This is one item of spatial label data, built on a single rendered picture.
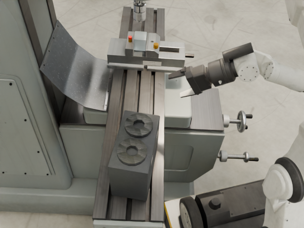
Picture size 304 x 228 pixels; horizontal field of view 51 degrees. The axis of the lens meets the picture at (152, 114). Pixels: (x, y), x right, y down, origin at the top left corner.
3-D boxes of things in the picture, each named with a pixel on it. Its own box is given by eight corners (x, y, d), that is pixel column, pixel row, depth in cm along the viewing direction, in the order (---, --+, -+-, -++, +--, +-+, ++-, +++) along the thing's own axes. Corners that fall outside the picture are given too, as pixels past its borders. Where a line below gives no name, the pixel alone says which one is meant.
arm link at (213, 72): (196, 83, 121) (227, 73, 117) (197, 102, 115) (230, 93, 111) (183, 60, 112) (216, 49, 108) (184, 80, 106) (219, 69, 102)
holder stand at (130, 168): (157, 146, 120) (160, 112, 104) (146, 201, 106) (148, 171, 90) (125, 141, 121) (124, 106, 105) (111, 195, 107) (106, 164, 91)
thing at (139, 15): (145, 14, 122) (145, 1, 118) (146, 21, 119) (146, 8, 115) (133, 14, 122) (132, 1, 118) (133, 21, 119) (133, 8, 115)
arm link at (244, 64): (226, 74, 115) (258, 64, 111) (227, 91, 107) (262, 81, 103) (216, 48, 109) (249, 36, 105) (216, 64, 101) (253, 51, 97)
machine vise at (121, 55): (183, 52, 155) (186, 33, 146) (183, 73, 145) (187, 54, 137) (111, 47, 155) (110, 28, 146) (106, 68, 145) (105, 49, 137)
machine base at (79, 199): (188, 139, 233) (192, 122, 218) (192, 220, 195) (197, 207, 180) (22, 132, 232) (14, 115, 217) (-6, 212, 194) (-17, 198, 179)
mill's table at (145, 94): (164, 18, 185) (165, 6, 179) (163, 236, 107) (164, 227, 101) (124, 16, 185) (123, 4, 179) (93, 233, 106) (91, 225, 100)
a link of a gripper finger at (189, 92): (179, 97, 118) (196, 93, 116) (179, 91, 120) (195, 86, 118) (181, 100, 119) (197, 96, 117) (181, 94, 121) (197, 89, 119)
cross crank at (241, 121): (244, 120, 176) (250, 106, 167) (248, 137, 168) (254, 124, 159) (216, 118, 176) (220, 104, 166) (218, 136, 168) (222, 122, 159)
